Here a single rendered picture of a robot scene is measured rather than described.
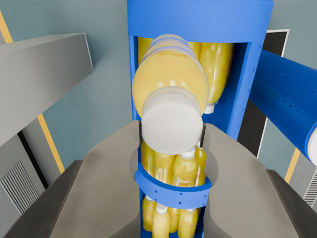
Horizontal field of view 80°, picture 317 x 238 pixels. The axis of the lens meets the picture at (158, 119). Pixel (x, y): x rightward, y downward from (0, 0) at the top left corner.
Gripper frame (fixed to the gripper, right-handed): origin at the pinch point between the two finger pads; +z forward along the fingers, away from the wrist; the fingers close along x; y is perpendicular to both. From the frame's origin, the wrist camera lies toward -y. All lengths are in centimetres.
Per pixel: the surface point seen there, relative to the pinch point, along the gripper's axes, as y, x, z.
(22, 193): 149, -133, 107
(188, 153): 25.3, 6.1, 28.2
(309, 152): 33, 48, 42
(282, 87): 20, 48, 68
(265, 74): 19, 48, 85
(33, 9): -6, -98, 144
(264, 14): -6.3, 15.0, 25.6
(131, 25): -3.9, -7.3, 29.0
